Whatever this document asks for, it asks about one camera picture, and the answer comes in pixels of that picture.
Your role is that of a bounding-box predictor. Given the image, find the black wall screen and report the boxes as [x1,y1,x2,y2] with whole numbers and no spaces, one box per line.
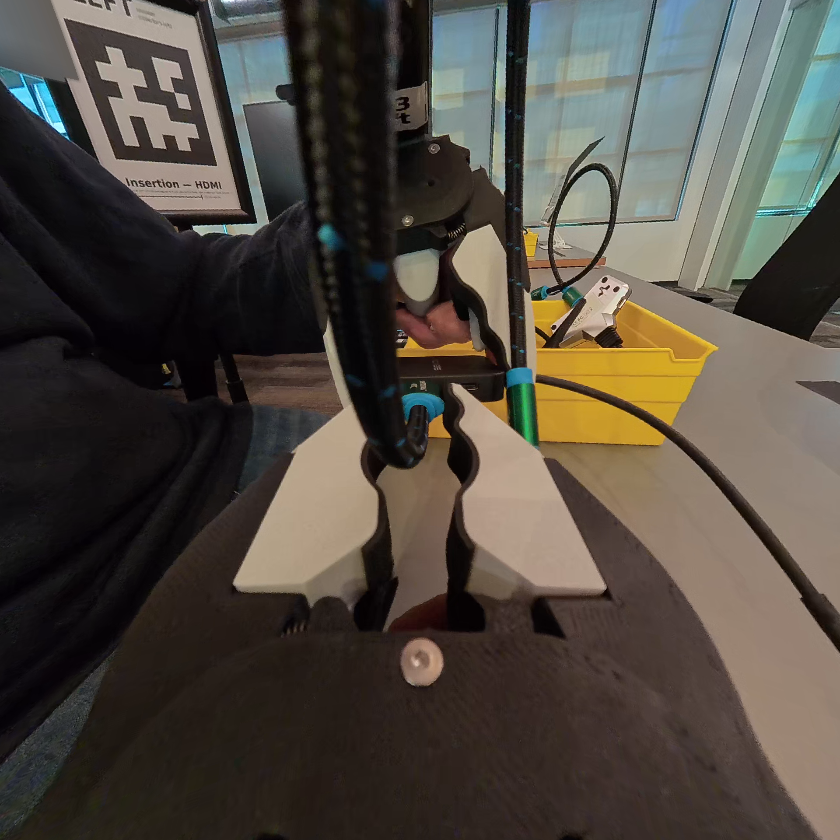
[243,100,309,223]

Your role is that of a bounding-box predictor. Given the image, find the braided HDMI cable green plugs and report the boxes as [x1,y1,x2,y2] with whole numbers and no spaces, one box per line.
[282,0,540,470]
[530,163,619,309]

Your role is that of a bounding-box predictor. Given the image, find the black USB hub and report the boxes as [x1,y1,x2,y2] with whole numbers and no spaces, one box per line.
[397,356,508,404]

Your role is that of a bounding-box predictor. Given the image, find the background desk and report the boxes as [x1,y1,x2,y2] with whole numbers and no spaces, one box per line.
[528,243,608,270]

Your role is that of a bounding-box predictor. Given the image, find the person's dark hoodie torso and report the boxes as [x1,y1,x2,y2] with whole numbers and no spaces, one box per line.
[0,85,253,742]

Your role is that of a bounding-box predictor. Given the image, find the yellow plastic bin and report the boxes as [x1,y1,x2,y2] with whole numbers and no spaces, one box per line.
[397,298,718,447]

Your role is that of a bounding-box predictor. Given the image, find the person's left hand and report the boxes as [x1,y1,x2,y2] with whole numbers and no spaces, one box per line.
[394,302,476,350]

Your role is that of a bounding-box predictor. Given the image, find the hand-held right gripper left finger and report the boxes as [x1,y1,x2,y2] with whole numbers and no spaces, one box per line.
[233,394,398,627]

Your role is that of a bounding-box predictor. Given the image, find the person's left forearm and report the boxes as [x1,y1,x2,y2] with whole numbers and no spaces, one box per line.
[131,200,328,358]

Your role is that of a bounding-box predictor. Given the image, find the background wooden stand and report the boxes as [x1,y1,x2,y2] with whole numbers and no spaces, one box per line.
[541,136,606,253]

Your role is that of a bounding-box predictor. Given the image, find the framed paper sign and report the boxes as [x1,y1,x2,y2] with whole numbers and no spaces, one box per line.
[49,0,258,225]

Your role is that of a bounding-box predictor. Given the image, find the thin black hub cable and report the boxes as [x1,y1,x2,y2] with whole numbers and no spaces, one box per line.
[535,374,840,651]

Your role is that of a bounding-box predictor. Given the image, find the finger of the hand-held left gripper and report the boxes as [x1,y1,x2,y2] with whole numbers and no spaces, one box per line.
[323,315,368,427]
[446,223,540,395]

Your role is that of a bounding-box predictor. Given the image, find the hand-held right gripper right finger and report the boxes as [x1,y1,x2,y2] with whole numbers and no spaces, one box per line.
[445,382,608,630]

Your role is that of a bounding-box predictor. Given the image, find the black HDMI switch box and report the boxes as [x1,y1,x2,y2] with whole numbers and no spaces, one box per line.
[550,276,632,350]

